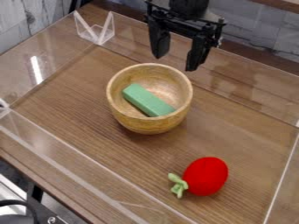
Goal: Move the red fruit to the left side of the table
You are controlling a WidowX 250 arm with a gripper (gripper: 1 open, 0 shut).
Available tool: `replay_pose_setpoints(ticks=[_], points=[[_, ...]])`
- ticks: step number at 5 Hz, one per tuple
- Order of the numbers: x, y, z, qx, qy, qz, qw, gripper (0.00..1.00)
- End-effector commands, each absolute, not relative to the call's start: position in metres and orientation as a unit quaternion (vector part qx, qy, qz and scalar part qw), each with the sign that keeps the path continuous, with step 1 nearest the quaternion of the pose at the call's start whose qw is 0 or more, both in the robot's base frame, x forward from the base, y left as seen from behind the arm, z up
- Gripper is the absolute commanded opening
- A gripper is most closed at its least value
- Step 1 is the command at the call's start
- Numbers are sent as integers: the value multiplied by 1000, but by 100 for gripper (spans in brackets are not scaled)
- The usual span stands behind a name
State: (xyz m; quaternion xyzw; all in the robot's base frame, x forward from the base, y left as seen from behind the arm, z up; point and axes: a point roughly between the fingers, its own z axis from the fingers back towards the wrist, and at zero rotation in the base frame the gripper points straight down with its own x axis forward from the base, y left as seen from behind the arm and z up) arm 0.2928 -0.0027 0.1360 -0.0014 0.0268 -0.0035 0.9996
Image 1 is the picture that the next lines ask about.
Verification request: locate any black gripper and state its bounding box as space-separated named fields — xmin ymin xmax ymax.
xmin=144 ymin=0 xmax=227 ymax=72

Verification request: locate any red plush fruit green stem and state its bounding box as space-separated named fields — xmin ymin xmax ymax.
xmin=167 ymin=157 xmax=230 ymax=199

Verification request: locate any wooden bowl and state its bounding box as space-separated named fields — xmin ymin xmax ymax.
xmin=107 ymin=63 xmax=192 ymax=135

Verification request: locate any green rectangular block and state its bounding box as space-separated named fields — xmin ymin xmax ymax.
xmin=122 ymin=83 xmax=175 ymax=117

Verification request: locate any clear acrylic corner bracket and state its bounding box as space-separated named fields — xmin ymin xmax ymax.
xmin=74 ymin=10 xmax=115 ymax=46

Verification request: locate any clear acrylic tray wall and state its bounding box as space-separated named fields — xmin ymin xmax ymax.
xmin=0 ymin=100 xmax=196 ymax=224

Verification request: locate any black cable lower left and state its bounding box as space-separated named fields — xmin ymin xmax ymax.
xmin=0 ymin=199 xmax=40 ymax=224

